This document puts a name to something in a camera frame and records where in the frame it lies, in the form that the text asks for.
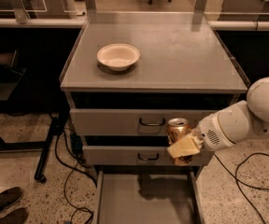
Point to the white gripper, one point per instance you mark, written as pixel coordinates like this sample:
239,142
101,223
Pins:
208,132

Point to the orange soda can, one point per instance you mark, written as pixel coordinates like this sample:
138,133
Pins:
176,128

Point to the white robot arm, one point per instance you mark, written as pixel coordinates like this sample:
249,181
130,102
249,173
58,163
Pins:
247,119

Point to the grey bottom drawer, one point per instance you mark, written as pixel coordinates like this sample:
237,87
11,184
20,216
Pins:
147,198

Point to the grey drawer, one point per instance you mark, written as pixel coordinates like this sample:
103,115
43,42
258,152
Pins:
130,122
147,198
109,155

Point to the grey drawer cabinet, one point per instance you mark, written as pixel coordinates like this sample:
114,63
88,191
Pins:
182,66

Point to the grey middle drawer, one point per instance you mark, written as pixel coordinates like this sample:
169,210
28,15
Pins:
109,155

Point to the grey top drawer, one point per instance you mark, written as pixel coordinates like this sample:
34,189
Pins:
130,122

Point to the white paper bowl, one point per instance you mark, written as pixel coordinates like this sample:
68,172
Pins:
118,57

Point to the dark shoe lower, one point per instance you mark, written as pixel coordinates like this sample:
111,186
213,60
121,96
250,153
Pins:
17,216

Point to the black side table frame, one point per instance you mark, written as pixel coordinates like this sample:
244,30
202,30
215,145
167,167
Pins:
9,80

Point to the white horizontal rail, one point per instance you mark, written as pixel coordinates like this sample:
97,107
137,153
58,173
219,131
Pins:
216,25

